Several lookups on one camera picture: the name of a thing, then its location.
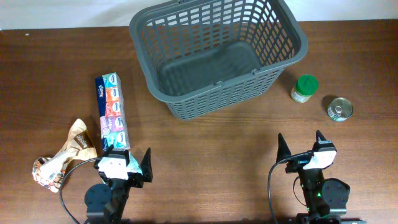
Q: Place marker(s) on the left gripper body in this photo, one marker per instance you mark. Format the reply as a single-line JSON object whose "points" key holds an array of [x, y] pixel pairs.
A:
{"points": [[135, 180]]}

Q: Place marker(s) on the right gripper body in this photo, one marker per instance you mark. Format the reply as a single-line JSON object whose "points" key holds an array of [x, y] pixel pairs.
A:
{"points": [[297, 164]]}

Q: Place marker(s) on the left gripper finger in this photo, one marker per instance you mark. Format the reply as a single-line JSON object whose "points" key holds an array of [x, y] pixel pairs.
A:
{"points": [[108, 150], [146, 166]]}

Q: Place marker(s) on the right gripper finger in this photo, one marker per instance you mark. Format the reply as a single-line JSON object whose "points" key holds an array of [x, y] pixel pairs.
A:
{"points": [[319, 136], [283, 151]]}

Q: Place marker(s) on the small tin can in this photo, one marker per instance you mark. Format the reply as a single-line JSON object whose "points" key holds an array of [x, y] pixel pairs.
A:
{"points": [[340, 109]]}

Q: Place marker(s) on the grey plastic basket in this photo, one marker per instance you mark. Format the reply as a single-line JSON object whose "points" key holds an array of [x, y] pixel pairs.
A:
{"points": [[202, 56]]}

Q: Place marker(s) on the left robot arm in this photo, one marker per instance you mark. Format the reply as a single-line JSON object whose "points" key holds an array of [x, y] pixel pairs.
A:
{"points": [[105, 204]]}

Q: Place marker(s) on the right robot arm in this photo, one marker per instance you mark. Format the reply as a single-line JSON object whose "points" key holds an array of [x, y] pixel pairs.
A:
{"points": [[325, 199]]}

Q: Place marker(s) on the teal tissue packet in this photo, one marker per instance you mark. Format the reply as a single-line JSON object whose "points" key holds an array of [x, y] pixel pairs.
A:
{"points": [[133, 166]]}

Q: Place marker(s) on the Kleenex tissue multipack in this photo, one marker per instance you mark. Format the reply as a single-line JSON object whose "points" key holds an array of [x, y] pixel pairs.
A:
{"points": [[113, 126]]}

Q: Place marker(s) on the green lid jar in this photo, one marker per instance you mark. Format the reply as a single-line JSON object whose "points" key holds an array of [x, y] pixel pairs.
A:
{"points": [[304, 89]]}

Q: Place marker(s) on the crumpled brown snack bag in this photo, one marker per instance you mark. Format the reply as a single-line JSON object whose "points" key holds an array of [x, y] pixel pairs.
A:
{"points": [[50, 172]]}

